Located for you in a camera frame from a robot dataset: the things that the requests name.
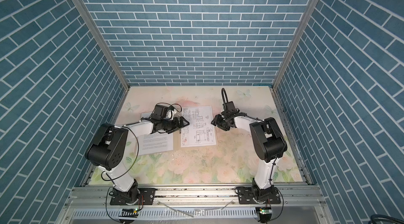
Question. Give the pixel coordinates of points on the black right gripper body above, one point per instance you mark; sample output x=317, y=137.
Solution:
x=222, y=123

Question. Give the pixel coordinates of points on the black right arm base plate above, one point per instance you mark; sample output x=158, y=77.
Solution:
x=254, y=195

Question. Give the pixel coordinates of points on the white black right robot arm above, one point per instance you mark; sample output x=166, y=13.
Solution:
x=269, y=145

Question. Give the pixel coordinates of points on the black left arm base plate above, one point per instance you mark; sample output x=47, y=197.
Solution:
x=135, y=196

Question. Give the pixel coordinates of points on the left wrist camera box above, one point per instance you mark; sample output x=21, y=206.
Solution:
x=162, y=111

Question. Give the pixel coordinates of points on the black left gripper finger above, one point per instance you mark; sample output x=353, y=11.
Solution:
x=183, y=120
x=176, y=128

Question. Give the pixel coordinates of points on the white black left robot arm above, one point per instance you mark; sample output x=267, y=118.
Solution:
x=107, y=148

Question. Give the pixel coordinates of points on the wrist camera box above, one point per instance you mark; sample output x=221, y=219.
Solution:
x=162, y=111
x=229, y=107

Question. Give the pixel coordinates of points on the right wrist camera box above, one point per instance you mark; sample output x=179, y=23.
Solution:
x=229, y=107

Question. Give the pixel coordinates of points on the white printed text sheet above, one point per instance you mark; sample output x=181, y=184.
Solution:
x=154, y=143

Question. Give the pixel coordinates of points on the aluminium right corner post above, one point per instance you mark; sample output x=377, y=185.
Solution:
x=293, y=45

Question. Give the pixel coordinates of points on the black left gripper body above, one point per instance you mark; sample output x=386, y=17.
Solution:
x=169, y=124

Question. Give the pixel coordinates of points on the aluminium corner post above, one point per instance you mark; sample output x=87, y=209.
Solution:
x=293, y=45
x=91, y=25

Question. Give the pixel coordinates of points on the aluminium front rail frame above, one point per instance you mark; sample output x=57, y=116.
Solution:
x=199, y=204

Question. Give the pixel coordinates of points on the white technical drawing sheet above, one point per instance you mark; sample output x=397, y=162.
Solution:
x=200, y=132

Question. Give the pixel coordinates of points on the aluminium left corner post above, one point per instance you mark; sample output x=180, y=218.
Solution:
x=91, y=25

